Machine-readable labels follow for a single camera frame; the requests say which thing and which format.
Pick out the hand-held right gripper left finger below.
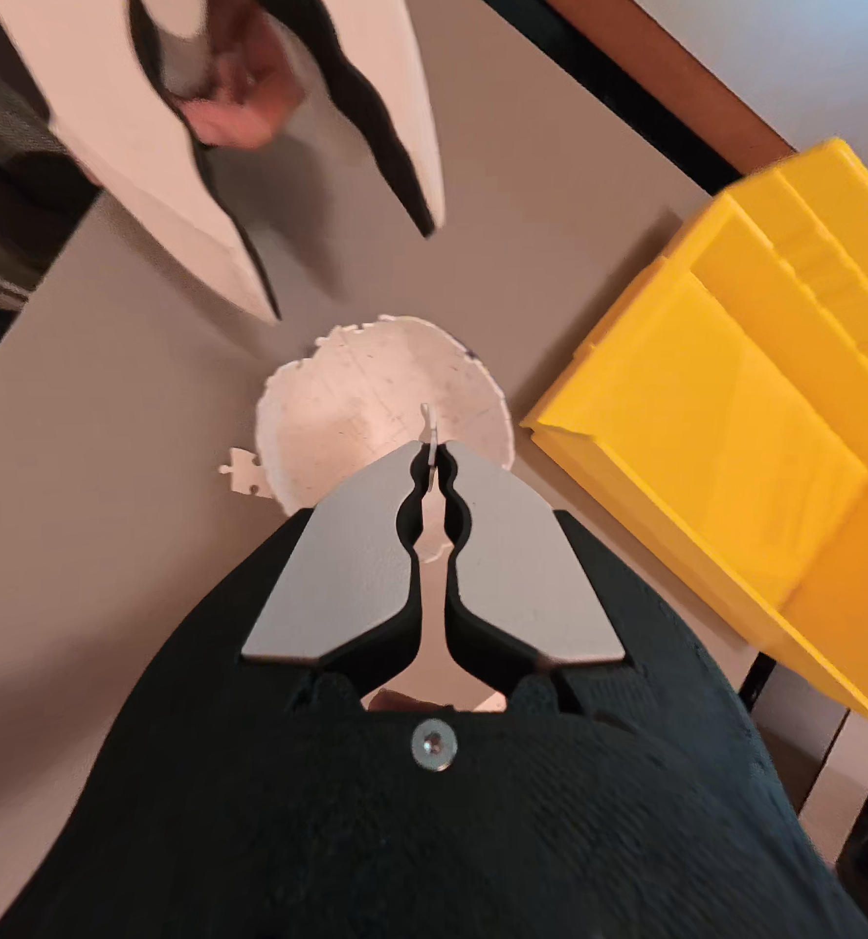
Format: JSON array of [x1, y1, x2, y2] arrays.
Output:
[[242, 440, 435, 694]]

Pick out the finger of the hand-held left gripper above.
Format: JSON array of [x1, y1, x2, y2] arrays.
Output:
[[261, 0, 447, 239], [0, 0, 282, 324]]

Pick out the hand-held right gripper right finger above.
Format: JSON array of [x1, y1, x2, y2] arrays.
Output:
[[437, 440, 627, 694]]

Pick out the white jigsaw piece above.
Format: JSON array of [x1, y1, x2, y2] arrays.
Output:
[[219, 446, 278, 501], [418, 402, 441, 503]]

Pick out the colourful puzzle ball shell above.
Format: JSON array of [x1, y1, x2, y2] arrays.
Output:
[[254, 315, 515, 566]]

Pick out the person's left hand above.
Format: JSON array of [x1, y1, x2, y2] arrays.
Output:
[[177, 0, 310, 151]]

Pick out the large yellow plastic bin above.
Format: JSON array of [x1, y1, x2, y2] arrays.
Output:
[[520, 135, 868, 745]]

